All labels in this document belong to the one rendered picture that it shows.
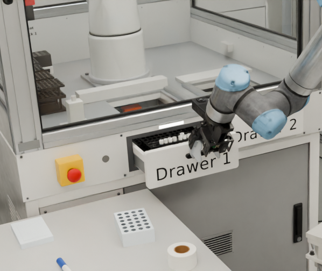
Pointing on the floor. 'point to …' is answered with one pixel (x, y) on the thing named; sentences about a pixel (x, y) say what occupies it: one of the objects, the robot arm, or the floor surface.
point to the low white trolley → (95, 240)
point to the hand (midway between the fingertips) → (199, 151)
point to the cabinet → (209, 203)
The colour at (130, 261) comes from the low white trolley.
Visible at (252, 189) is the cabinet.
